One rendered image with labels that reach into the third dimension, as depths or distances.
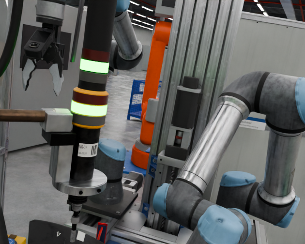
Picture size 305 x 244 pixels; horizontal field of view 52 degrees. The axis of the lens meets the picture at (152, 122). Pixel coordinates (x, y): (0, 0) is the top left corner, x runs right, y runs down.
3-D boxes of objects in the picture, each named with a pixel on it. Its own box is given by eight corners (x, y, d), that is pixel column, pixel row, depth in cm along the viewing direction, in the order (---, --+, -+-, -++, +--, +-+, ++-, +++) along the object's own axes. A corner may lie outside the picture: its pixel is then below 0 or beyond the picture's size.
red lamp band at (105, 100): (79, 104, 36) (80, 94, 36) (67, 97, 40) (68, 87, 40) (113, 106, 39) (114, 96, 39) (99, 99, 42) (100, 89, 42)
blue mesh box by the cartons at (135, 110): (125, 119, 759) (131, 78, 738) (150, 114, 871) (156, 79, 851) (158, 128, 722) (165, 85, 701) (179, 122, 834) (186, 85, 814)
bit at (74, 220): (67, 239, 44) (71, 205, 42) (75, 238, 44) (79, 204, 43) (69, 244, 43) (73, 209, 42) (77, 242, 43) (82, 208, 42)
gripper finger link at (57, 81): (71, 92, 96) (63, 61, 94) (65, 94, 90) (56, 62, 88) (61, 94, 96) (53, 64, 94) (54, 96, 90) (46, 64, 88)
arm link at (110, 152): (117, 182, 120) (122, 148, 118) (84, 174, 123) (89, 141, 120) (126, 172, 132) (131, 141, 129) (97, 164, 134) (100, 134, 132)
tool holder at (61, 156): (44, 202, 36) (52, 118, 34) (30, 176, 41) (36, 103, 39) (114, 193, 41) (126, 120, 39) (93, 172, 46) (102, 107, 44)
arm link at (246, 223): (212, 195, 76) (193, 201, 66) (258, 214, 70) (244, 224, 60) (203, 226, 76) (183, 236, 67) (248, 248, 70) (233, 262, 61)
